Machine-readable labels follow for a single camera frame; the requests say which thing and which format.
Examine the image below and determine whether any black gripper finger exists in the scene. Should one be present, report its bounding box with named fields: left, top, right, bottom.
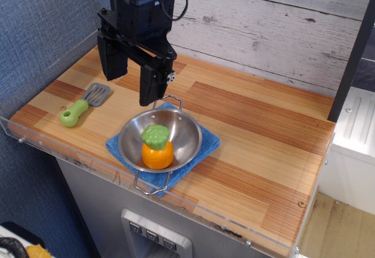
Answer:
left=139, top=65, right=169, bottom=106
left=97, top=33, right=128, bottom=81

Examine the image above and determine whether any blue folded cloth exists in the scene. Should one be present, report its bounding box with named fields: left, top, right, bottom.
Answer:
left=105, top=102, right=220, bottom=196

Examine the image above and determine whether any stainless steel bowl with handles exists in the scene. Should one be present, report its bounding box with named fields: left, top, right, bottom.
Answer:
left=118, top=95, right=203, bottom=195

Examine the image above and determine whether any black vertical frame post right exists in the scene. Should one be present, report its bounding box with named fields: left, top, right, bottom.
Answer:
left=328, top=0, right=374, bottom=123

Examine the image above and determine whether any grey cabinet with dispenser panel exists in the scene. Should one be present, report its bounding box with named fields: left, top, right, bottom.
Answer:
left=58, top=160, right=266, bottom=257

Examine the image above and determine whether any orange toy carrot green top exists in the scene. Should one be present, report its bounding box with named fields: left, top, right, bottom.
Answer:
left=141, top=124, right=174, bottom=170

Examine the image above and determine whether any yellow object bottom left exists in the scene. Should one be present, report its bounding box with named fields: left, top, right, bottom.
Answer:
left=26, top=245, right=53, bottom=258

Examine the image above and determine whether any green handled grey spatula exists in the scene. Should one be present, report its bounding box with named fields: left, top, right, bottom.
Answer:
left=59, top=82, right=111, bottom=128

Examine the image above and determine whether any clear acrylic table guard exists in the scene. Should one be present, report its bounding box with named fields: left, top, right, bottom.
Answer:
left=9, top=32, right=333, bottom=257

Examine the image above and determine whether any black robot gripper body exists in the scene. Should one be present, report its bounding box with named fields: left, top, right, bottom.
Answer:
left=98, top=0, right=177, bottom=73

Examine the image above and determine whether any white ribbed appliance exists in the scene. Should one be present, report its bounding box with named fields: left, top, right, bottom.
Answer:
left=318, top=87, right=374, bottom=214

